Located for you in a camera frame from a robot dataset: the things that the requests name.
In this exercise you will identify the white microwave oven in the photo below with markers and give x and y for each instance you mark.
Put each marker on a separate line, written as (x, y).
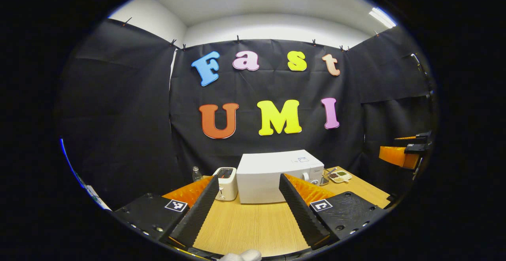
(261, 178)

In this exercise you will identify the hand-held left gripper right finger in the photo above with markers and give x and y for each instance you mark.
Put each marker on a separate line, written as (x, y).
(298, 213)

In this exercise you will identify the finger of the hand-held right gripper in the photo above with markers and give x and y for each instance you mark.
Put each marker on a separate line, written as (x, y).
(397, 156)
(421, 136)

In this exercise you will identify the divided white condiment dish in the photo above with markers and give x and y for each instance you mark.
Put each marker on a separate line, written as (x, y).
(340, 176)

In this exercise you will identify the clear plastic water bottle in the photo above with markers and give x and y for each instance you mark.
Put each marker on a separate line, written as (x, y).
(196, 175)

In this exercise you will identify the white toaster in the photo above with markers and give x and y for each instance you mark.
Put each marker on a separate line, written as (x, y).
(228, 186)

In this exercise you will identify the blue lit screen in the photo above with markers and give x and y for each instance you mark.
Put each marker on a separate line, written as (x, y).
(73, 162)

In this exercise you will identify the small ceiling light panel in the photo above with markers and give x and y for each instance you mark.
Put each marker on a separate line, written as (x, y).
(382, 17)

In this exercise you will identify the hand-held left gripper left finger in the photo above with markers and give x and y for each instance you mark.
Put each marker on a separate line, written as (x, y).
(197, 213)

